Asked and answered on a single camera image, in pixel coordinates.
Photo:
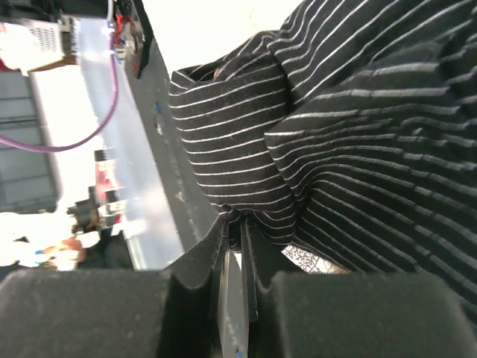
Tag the black table edge rail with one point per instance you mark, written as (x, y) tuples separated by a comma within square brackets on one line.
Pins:
[(192, 214)]

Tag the floral patterned table mat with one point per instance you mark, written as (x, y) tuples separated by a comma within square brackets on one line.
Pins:
[(208, 30)]

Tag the black pinstriped underwear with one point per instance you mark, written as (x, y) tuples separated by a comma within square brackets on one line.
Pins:
[(350, 132)]

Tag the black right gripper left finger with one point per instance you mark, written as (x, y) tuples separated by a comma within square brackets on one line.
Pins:
[(173, 312)]

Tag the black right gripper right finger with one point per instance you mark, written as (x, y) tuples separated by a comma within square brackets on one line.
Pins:
[(291, 313)]

